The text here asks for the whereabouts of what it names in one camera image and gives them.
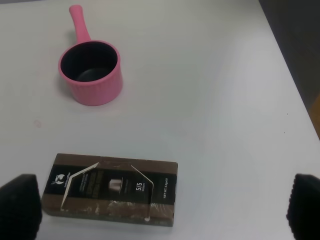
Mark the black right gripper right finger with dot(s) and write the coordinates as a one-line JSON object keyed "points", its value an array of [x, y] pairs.
{"points": [[303, 212]]}

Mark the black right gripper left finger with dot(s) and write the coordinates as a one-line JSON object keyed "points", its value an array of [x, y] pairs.
{"points": [[20, 208]]}

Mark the pink saucepan with handle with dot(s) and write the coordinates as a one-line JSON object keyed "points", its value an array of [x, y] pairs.
{"points": [[91, 68]]}

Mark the brown coffee capsule box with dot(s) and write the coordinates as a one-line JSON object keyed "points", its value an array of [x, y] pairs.
{"points": [[136, 191]]}

